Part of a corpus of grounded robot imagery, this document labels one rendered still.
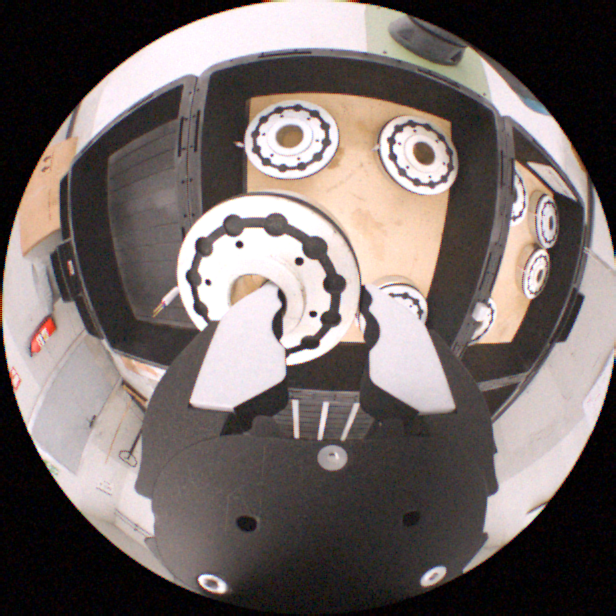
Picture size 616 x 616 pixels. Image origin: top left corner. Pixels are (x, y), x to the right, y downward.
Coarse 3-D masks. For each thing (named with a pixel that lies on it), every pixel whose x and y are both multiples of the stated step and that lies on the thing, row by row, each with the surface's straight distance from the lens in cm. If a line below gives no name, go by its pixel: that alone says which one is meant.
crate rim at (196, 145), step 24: (312, 48) 22; (336, 48) 23; (216, 72) 24; (408, 72) 23; (432, 72) 24; (480, 96) 27; (192, 120) 22; (192, 144) 21; (504, 144) 26; (192, 168) 21; (504, 168) 25; (192, 192) 21; (504, 192) 25; (192, 216) 21; (480, 264) 25; (480, 288) 26; (456, 336) 28
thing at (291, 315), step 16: (240, 256) 10; (256, 256) 10; (272, 256) 10; (224, 272) 11; (240, 272) 10; (256, 272) 10; (272, 272) 10; (288, 272) 10; (224, 288) 11; (288, 288) 10; (304, 288) 11; (224, 304) 12; (288, 304) 11; (304, 304) 11; (288, 320) 11
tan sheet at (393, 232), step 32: (288, 96) 30; (320, 96) 30; (352, 96) 30; (352, 128) 29; (448, 128) 34; (352, 160) 28; (320, 192) 27; (352, 192) 28; (384, 192) 28; (448, 192) 32; (352, 224) 28; (384, 224) 29; (416, 224) 30; (384, 256) 30; (416, 256) 31
